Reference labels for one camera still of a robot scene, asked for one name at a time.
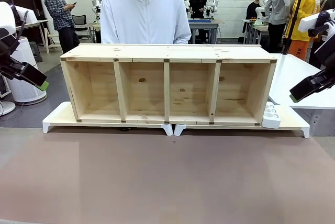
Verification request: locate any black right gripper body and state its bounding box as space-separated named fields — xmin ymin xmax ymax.
xmin=307 ymin=10 xmax=335 ymax=72

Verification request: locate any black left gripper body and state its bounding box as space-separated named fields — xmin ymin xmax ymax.
xmin=0 ymin=28 xmax=27 ymax=80

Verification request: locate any white side table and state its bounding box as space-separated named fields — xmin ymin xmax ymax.
xmin=266 ymin=53 xmax=335 ymax=110

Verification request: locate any grey stool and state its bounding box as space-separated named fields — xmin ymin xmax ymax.
xmin=27 ymin=41 xmax=44 ymax=63

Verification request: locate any wooden riser with white legs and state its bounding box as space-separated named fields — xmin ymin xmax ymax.
xmin=42 ymin=100 xmax=174 ymax=136
xmin=174 ymin=105 xmax=310 ymax=139

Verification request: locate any white round fan base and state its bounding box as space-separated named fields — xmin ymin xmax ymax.
xmin=0 ymin=100 xmax=16 ymax=116

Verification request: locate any light wooden table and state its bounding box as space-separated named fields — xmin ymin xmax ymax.
xmin=15 ymin=19 xmax=50 ymax=53

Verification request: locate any light wooden chair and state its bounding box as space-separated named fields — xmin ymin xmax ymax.
xmin=46 ymin=26 xmax=65 ymax=52

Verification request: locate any mannequin in yellow jacket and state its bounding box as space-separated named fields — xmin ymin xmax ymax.
xmin=289 ymin=0 xmax=324 ymax=64

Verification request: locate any white foam block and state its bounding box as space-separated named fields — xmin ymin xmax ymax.
xmin=14 ymin=5 xmax=38 ymax=25

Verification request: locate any mannequin in dark jacket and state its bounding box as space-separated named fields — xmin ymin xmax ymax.
xmin=320 ymin=0 xmax=335 ymax=13

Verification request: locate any black tripod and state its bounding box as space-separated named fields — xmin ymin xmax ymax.
xmin=281 ymin=0 xmax=307 ymax=55

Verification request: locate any mannequin in grey hoodie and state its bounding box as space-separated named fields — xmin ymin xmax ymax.
xmin=266 ymin=0 xmax=293 ymax=53

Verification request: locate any person in plaid shirt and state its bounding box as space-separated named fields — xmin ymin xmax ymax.
xmin=43 ymin=0 xmax=81 ymax=54

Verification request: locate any black office chair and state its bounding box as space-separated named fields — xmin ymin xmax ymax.
xmin=71 ymin=14 xmax=91 ymax=43

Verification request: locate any grey metal table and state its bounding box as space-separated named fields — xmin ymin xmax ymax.
xmin=242 ymin=18 xmax=270 ymax=46

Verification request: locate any person in black sweater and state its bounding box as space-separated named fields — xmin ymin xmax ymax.
xmin=245 ymin=0 xmax=262 ymax=21

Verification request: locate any grey table with blue mat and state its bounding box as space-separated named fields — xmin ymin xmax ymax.
xmin=188 ymin=18 xmax=225 ymax=44

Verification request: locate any person in white hoodie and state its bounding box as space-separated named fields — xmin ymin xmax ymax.
xmin=100 ymin=0 xmax=192 ymax=45

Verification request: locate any four-compartment pine wood shelf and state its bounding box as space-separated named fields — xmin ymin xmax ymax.
xmin=59 ymin=43 xmax=278 ymax=127

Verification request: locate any person in black t-shirt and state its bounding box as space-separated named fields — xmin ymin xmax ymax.
xmin=188 ymin=0 xmax=210 ymax=44

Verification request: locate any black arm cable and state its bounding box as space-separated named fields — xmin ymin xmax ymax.
xmin=16 ymin=10 xmax=29 ymax=39

